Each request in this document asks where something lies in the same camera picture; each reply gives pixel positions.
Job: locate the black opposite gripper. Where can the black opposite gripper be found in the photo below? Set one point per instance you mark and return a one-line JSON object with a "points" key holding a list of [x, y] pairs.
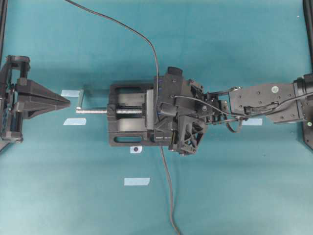
{"points": [[11, 114]]}

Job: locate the blue tape strip middle left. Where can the blue tape strip middle left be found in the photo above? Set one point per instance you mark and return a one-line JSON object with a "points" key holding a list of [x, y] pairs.
{"points": [[75, 121]]}

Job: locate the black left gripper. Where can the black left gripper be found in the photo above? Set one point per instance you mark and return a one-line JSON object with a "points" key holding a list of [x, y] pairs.
{"points": [[196, 109]]}

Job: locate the black bench vise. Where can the black bench vise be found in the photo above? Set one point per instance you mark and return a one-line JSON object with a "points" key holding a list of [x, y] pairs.
{"points": [[130, 114]]}

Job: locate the tape strip with screw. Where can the tape strip with screw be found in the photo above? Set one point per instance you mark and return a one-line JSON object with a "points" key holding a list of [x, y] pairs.
{"points": [[135, 149]]}

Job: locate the blue tape strip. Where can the blue tape strip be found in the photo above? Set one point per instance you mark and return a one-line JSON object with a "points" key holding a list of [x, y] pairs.
{"points": [[137, 181], [70, 93], [75, 121], [253, 122]]}

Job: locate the blue tape strip right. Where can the blue tape strip right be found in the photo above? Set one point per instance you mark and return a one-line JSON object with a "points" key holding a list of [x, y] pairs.
{"points": [[253, 122]]}

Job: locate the blue tape strip bottom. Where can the blue tape strip bottom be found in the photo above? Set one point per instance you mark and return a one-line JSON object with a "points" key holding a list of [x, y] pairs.
{"points": [[137, 181]]}

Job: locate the blue tape strip upper left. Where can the blue tape strip upper left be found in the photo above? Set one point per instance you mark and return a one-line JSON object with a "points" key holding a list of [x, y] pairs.
{"points": [[70, 93]]}

